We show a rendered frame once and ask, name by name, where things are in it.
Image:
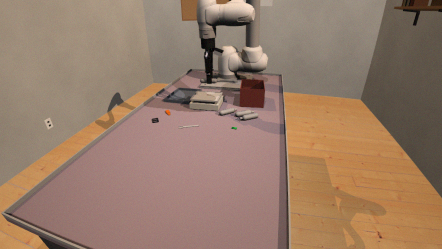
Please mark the white digital scale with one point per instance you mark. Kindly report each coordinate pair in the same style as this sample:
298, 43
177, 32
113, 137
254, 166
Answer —
207, 100

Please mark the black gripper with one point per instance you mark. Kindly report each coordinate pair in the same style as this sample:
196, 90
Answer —
208, 45

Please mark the grey table edge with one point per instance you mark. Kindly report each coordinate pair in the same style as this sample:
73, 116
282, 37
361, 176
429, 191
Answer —
7, 211

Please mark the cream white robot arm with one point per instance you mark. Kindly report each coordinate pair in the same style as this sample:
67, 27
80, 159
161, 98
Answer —
234, 13

